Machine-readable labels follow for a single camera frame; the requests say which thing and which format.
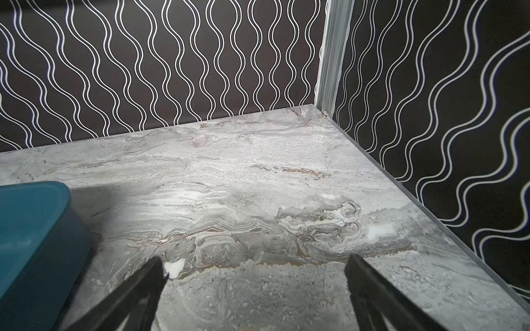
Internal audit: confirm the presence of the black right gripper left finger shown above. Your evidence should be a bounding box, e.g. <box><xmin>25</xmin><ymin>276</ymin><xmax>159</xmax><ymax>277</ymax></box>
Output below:
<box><xmin>67</xmin><ymin>257</ymin><xmax>168</xmax><ymax>330</ymax></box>

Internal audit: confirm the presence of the teal plastic storage box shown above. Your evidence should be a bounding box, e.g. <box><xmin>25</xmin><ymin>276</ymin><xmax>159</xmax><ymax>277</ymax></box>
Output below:
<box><xmin>1</xmin><ymin>181</ymin><xmax>92</xmax><ymax>330</ymax></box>

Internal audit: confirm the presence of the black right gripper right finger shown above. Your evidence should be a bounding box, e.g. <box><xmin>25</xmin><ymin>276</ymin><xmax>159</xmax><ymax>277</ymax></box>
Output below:
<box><xmin>344</xmin><ymin>255</ymin><xmax>445</xmax><ymax>330</ymax></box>

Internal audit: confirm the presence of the aluminium corner post right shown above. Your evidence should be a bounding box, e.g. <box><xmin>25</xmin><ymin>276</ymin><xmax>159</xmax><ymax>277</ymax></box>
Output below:
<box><xmin>314</xmin><ymin>0</ymin><xmax>355</xmax><ymax>119</ymax></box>

